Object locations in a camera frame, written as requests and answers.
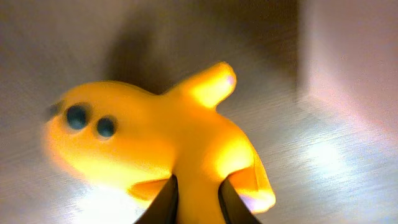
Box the pink cardboard box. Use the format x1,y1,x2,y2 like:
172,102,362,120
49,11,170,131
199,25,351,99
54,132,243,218
298,0,397,135

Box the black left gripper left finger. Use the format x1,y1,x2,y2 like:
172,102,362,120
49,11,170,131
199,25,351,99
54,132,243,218
134,175,178,224

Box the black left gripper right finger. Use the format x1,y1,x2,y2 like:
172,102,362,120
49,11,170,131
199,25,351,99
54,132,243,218
218,179,261,224

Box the orange rubber toy figure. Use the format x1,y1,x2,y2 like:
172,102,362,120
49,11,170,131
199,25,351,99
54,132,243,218
44,62,276,223

